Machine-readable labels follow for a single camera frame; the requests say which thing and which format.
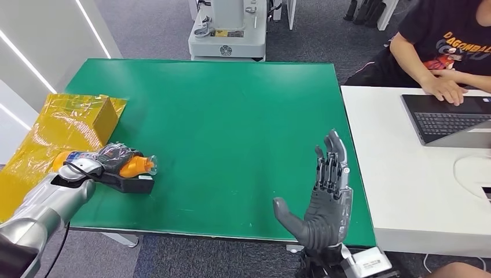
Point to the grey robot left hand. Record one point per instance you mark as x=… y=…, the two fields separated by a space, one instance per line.
x=117 y=157

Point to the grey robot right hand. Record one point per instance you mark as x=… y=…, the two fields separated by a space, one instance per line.
x=326 y=215

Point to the person's right hand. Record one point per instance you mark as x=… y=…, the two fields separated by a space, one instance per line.
x=445 y=91

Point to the person's left hand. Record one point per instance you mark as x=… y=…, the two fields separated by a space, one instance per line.
x=450 y=75

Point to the orange detergent bottle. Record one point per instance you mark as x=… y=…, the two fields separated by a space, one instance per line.
x=137 y=167

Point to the person's left forearm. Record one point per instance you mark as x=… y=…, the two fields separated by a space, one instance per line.
x=477 y=80

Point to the person's right forearm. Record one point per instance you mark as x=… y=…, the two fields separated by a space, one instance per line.
x=408 y=63

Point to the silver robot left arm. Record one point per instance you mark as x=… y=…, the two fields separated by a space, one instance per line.
x=46 y=207

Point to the white robot base machine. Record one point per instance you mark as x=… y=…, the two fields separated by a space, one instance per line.
x=228 y=44

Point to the dark grey laptop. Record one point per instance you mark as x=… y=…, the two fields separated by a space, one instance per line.
x=445 y=121

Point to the round white table foot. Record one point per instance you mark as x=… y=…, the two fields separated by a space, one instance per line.
x=294 y=248

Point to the person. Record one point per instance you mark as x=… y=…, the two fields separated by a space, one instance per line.
x=433 y=27

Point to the yellow film-wrapped cardboard box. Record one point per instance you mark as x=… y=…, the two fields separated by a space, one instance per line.
x=69 y=122

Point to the white table leg bar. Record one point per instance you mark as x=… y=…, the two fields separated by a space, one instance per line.
x=122 y=240

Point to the white desk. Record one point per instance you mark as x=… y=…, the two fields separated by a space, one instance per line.
x=387 y=153

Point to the white round pad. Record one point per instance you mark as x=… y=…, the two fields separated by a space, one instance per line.
x=470 y=174

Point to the black chair legs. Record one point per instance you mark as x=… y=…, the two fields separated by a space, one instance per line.
x=364 y=11

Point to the green table mat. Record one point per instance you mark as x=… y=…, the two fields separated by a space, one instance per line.
x=230 y=126

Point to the person's knee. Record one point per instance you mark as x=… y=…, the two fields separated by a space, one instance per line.
x=456 y=270

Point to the white narrow panel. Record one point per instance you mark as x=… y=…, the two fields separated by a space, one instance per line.
x=291 y=13

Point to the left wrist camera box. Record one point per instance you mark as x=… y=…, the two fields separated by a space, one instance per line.
x=130 y=186

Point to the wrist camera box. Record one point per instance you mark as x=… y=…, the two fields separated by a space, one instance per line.
x=368 y=264
x=130 y=186

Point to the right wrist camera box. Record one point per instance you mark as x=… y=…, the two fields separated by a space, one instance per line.
x=368 y=264

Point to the white furniture post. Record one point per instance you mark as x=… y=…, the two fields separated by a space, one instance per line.
x=387 y=13

